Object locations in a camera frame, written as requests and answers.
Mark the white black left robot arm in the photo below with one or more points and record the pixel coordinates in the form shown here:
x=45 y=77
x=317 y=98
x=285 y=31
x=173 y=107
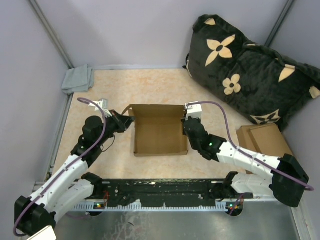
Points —
x=72 y=183

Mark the brown cardboard box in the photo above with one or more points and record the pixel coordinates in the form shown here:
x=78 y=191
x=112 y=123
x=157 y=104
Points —
x=158 y=130

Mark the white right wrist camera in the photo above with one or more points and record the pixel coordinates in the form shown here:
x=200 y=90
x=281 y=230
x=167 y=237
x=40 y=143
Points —
x=193 y=110

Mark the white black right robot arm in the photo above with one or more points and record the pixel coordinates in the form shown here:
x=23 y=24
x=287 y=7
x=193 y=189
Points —
x=280 y=177

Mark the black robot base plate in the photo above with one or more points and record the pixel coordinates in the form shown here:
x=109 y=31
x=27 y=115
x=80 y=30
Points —
x=157 y=192

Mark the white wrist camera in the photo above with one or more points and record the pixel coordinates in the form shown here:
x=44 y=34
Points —
x=193 y=110
x=103 y=105

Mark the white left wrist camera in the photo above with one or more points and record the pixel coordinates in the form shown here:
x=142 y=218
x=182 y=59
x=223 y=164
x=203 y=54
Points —
x=103 y=105

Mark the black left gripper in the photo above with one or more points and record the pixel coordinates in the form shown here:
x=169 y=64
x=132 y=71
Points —
x=123 y=122

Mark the small folded cardboard box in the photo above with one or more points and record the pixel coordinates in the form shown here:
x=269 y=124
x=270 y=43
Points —
x=267 y=139

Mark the large folded cardboard box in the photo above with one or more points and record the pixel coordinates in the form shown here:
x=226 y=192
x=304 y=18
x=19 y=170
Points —
x=243 y=137

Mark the white sheet corner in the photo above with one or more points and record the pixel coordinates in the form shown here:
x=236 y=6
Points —
x=47 y=233

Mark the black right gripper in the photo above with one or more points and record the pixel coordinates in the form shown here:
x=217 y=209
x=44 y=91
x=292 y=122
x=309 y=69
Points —
x=184 y=132

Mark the black floral plush pillow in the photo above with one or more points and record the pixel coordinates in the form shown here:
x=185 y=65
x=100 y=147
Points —
x=256 y=81

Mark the white perforated cable duct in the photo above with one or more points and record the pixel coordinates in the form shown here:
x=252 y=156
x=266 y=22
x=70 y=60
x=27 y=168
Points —
x=91 y=206

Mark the grey folded cloth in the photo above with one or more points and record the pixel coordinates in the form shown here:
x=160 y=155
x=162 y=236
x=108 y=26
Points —
x=79 y=79

